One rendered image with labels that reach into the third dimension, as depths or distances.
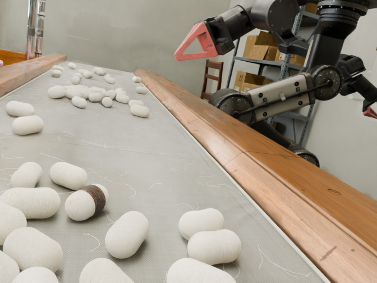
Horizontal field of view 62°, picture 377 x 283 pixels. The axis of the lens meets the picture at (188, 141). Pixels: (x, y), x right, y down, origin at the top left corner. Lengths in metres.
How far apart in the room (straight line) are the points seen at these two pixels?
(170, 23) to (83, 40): 1.35
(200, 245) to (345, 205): 0.16
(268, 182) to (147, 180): 0.12
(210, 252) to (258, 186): 0.15
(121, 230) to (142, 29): 5.01
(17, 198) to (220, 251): 0.13
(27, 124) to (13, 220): 0.21
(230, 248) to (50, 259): 0.10
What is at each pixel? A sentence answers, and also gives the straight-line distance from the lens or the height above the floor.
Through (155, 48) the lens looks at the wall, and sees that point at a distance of 5.19.
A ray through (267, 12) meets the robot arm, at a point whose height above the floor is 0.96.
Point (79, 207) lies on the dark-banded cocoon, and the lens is 0.22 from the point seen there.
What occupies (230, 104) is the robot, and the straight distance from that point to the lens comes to 0.92.
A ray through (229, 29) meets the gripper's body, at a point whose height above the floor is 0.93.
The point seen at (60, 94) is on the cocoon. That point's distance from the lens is 0.63.
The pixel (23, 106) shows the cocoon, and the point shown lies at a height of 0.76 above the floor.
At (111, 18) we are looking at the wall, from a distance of 5.12.
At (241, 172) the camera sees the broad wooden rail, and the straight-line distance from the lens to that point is 0.36.
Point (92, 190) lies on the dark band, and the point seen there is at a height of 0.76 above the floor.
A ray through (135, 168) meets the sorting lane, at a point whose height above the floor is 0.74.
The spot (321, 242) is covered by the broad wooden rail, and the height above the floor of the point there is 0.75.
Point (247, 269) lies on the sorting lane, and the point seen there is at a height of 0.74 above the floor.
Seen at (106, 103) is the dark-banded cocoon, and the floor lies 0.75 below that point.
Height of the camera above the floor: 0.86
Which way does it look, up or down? 15 degrees down
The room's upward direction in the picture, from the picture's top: 12 degrees clockwise
